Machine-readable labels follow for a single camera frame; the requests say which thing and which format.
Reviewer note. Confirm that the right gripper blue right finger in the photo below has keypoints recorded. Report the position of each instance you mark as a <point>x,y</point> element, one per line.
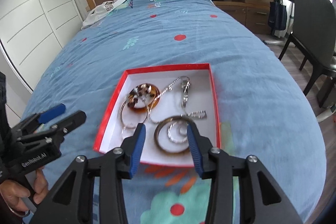
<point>261,198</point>

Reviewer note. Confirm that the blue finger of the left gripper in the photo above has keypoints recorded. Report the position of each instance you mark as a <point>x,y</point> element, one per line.
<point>63,124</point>
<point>34,121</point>

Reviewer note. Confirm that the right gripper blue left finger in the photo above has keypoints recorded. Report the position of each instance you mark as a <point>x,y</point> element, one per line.
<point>71,198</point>

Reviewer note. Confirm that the thin silver bangle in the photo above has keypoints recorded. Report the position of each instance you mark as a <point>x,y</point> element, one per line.
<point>129,117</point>

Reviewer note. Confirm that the dark tortoise bangle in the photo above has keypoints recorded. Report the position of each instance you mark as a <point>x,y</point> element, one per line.
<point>176,134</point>

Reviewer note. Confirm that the amber resin bangle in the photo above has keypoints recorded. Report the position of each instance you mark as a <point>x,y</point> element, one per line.
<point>147,91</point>

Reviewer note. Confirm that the silver wristwatch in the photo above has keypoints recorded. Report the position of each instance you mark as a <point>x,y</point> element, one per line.
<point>185,85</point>

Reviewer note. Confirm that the red sleeved left forearm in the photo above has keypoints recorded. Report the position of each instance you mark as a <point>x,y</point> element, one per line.
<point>7,217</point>

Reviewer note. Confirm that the person's left hand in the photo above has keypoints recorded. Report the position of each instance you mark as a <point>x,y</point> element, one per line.
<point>12,192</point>

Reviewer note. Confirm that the blue patterned bedspread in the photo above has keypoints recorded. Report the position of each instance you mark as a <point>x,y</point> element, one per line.
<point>201,59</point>

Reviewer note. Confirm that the white wardrobe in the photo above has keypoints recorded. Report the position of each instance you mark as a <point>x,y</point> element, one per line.
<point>33,32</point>

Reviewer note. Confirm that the red shallow box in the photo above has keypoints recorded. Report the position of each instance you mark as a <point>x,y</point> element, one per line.
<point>167,78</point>

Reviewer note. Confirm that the white garment on bed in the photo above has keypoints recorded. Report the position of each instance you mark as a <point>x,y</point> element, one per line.
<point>100,12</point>

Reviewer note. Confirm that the dark grey chair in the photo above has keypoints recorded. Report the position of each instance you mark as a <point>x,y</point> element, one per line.
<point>313,34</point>

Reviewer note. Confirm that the dark blue hanging bag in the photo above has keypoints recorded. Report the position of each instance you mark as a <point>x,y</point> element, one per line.
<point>277,16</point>

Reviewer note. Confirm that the wooden drawer cabinet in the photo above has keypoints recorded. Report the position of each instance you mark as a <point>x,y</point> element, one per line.
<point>253,14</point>

